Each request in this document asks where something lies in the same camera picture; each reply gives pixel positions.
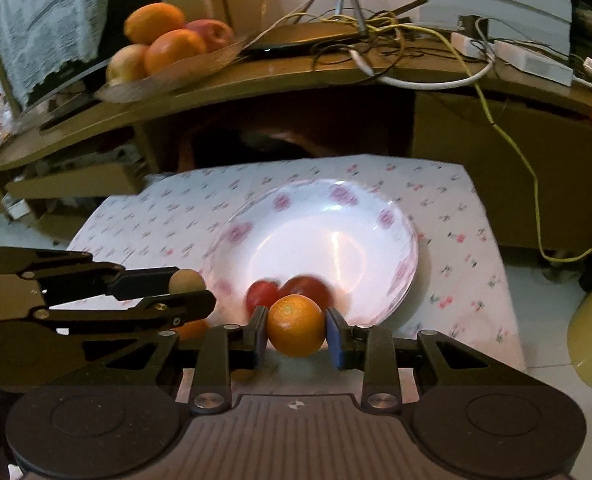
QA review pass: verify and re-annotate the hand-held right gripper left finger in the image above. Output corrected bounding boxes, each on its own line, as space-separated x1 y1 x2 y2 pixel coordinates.
76 306 269 415

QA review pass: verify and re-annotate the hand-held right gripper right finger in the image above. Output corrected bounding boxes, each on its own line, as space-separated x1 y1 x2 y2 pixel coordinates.
325 307 536 414

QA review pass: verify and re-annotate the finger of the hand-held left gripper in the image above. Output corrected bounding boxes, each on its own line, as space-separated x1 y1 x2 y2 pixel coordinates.
25 290 217 334
0 246 179 307

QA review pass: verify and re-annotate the small brown round fruit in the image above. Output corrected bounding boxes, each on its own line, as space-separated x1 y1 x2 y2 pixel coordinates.
170 269 207 294

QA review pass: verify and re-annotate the small orange tangerine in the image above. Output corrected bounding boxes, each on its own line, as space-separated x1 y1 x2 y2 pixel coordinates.
267 294 325 359
173 319 211 342

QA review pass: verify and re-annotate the white floral plate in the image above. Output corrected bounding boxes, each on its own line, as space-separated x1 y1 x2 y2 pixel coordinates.
202 178 421 329

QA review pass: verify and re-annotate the small red tomato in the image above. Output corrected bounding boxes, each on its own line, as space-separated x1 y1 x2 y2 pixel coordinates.
246 280 280 317

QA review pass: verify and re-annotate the large red tomato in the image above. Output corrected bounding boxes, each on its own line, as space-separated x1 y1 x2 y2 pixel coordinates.
278 275 333 312

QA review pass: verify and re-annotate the floral tablecloth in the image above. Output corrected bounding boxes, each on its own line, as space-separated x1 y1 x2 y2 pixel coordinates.
66 152 527 377

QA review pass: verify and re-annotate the black monitor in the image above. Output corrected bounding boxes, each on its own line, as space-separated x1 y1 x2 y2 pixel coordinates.
0 0 163 127

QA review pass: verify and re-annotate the clear glass fruit tray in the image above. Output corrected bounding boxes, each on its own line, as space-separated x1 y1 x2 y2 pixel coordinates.
95 35 257 104

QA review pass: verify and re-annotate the pale yellow apple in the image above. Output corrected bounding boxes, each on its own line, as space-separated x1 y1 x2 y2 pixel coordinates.
106 44 149 86

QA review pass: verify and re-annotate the large orange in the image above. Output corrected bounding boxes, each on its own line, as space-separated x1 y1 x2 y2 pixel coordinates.
124 2 187 46
143 28 207 77

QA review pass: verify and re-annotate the wooden desk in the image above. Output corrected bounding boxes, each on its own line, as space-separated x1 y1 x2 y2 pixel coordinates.
0 35 592 257

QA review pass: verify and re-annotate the red apple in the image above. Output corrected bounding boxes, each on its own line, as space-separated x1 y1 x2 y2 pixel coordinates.
185 19 235 54

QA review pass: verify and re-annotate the black tablet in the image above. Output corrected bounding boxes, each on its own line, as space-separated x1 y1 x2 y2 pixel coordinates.
243 22 371 56

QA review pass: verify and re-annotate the white lace cloth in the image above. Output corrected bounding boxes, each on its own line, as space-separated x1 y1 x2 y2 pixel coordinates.
0 0 112 109

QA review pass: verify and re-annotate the white power adapter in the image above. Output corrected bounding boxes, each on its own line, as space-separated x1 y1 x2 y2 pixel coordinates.
450 30 496 57

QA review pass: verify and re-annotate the yellow cable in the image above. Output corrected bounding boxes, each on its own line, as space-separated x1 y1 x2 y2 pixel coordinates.
286 10 592 264

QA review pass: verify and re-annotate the white cable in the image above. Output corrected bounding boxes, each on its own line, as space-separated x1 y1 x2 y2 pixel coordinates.
348 17 496 91

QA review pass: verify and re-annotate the black cable tangle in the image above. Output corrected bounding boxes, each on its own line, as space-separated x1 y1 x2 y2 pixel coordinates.
306 10 457 77

